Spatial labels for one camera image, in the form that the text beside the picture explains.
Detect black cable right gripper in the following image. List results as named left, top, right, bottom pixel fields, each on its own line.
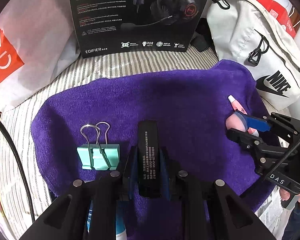
left=263, top=129, right=300, bottom=182

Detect newspaper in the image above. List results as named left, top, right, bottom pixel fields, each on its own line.
left=255, top=186, right=292, bottom=239

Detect black cable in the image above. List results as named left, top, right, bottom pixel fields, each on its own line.
left=0, top=110, right=36, bottom=223

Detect pink white correction pen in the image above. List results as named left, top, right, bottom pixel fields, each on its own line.
left=228, top=95, right=259, bottom=137

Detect black headset box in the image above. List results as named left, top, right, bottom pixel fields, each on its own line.
left=70, top=0, right=207, bottom=58

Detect black rectangular stick box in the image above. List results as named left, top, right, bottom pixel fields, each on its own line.
left=138, top=120, right=161, bottom=199

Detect teal binder clip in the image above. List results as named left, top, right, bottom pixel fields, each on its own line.
left=77, top=121, right=120, bottom=171

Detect pink eraser blue sleeve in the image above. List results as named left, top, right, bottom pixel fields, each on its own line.
left=225, top=112, right=248, bottom=132

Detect white Nike waist bag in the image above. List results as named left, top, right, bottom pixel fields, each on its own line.
left=206, top=0, right=300, bottom=110

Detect white Miniso shopping bag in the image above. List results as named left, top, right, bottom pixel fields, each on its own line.
left=0, top=0, right=79, bottom=111

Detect blue white cylindrical bottle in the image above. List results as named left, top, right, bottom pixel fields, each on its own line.
left=84, top=201, right=127, bottom=239

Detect purple towel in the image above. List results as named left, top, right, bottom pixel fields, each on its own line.
left=30, top=59, right=278, bottom=240

